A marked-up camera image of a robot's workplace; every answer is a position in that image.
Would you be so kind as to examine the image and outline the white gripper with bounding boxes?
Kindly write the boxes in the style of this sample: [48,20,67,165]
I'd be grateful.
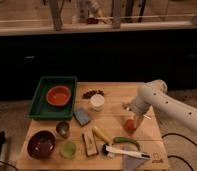
[126,98,149,129]

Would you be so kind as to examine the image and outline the red apple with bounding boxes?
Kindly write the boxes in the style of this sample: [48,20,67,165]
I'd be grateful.
[124,119,136,132]

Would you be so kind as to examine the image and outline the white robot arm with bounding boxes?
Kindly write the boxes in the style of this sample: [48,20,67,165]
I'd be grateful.
[129,80,197,135]

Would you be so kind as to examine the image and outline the small metal cup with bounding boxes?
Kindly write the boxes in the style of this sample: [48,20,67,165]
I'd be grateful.
[56,121,70,138]

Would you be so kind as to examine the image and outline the green small cup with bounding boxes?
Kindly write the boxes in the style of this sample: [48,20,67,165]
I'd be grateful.
[60,141,76,159]

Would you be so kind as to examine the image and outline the green chili pepper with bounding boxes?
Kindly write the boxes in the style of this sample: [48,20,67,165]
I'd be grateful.
[113,137,140,151]

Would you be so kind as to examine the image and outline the wooden table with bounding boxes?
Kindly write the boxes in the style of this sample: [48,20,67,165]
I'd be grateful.
[17,82,169,171]

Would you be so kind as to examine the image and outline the white dish brush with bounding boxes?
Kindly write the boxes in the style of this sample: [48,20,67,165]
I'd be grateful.
[102,144,150,159]

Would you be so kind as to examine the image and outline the grey folded cloth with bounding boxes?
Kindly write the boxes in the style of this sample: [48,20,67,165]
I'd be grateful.
[123,152,148,171]

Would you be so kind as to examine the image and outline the wooden block eraser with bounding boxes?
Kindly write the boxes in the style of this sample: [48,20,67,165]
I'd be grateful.
[82,131,99,157]

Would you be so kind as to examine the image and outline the dark red grapes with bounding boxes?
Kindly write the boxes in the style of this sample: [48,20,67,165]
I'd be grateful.
[82,90,104,99]

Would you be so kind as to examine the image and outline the blue sponge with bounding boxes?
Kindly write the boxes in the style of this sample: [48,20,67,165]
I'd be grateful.
[74,108,91,126]

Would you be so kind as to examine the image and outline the orange bowl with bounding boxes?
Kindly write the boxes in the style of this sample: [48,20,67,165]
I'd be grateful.
[46,85,71,107]

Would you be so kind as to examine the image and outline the green plastic tray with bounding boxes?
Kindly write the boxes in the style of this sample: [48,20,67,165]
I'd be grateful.
[28,76,77,120]

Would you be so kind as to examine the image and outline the dark purple bowl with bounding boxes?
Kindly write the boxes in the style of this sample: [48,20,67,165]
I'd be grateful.
[27,130,55,159]

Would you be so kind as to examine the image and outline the black cable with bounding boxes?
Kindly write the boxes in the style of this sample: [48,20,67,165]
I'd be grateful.
[161,132,197,171]

